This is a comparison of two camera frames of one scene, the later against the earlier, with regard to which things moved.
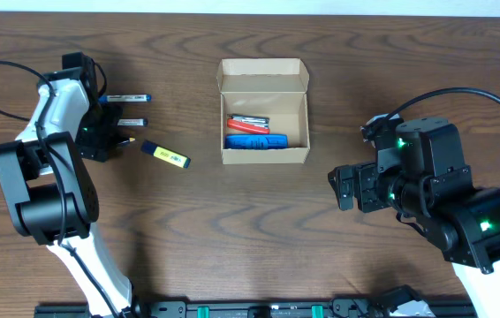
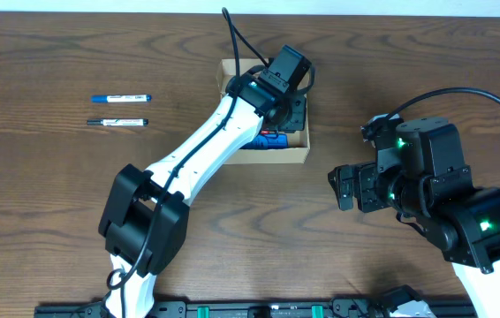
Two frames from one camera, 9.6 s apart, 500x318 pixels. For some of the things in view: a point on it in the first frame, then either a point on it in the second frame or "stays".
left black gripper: [98, 143] -> [296, 124]
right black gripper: [366, 176] stays
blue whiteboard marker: [126, 98] stays
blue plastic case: [256, 141] stays
